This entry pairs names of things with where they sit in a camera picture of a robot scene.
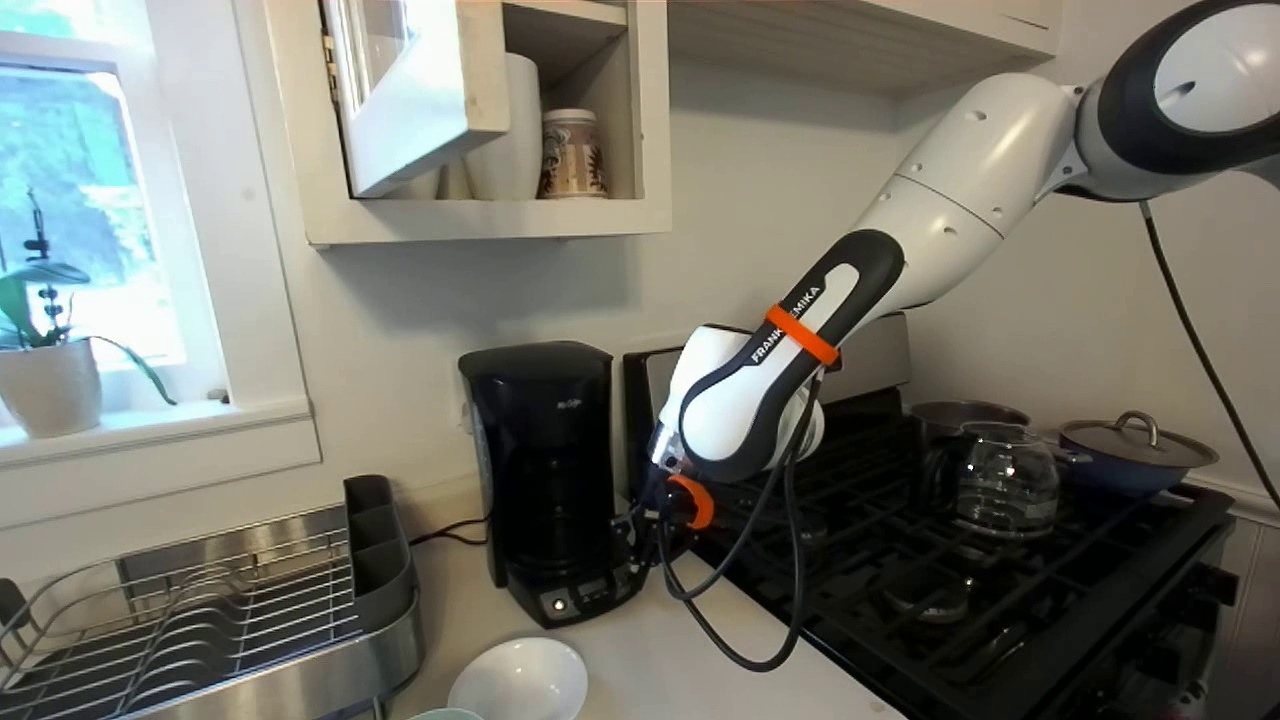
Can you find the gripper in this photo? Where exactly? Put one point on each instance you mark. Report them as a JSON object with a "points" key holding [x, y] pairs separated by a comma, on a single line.
{"points": [[655, 520]]}

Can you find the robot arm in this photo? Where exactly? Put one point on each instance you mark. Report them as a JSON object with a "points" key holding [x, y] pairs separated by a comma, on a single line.
{"points": [[960, 190]]}

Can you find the black coffee machine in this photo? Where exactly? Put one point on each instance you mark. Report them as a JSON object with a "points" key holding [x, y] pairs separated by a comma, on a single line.
{"points": [[545, 450]]}

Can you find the glass coffee carafe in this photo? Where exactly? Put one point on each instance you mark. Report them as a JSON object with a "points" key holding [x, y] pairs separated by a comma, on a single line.
{"points": [[1005, 485]]}

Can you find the white bowl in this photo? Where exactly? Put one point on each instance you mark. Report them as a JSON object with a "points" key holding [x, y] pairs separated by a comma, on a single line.
{"points": [[520, 680]]}

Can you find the pale green bowl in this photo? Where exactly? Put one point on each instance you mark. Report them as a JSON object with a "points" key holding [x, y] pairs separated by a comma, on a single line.
{"points": [[445, 714]]}

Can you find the grey metal pot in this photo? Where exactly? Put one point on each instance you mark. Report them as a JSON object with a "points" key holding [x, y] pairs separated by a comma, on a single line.
{"points": [[965, 413]]}

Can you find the black gas stove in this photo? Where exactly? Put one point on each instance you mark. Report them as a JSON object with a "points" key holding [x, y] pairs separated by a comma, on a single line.
{"points": [[1000, 620]]}

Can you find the patterned ceramic mug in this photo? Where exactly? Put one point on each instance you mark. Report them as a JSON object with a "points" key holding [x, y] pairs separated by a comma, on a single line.
{"points": [[573, 155]]}

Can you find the white ceramic pitcher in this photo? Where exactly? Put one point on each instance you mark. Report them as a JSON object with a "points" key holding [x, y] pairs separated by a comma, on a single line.
{"points": [[510, 130]]}

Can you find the steel dish rack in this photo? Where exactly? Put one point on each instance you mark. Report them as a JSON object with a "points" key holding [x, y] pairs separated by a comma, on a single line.
{"points": [[230, 620]]}

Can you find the blue pan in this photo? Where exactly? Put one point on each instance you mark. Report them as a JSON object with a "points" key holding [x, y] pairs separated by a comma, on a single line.
{"points": [[1120, 475]]}

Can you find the white cabinet door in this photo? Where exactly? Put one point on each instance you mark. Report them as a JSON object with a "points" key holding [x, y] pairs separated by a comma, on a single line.
{"points": [[420, 110]]}

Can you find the grey pan lid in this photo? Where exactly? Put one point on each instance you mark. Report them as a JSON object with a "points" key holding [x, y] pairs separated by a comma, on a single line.
{"points": [[1135, 440]]}

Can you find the white range hood cabinet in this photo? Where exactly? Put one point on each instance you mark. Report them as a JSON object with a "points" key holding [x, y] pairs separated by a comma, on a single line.
{"points": [[860, 40]]}

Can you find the stove knob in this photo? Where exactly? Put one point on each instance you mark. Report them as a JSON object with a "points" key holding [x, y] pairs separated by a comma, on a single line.
{"points": [[1216, 585]]}

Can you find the potted orchid plant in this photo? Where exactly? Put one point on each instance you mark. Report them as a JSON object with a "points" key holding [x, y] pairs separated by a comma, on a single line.
{"points": [[50, 385]]}

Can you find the window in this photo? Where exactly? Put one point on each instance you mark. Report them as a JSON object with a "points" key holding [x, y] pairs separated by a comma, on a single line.
{"points": [[70, 170]]}

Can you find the white wall cabinet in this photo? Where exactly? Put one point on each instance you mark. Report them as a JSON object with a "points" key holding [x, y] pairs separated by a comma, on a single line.
{"points": [[480, 220]]}

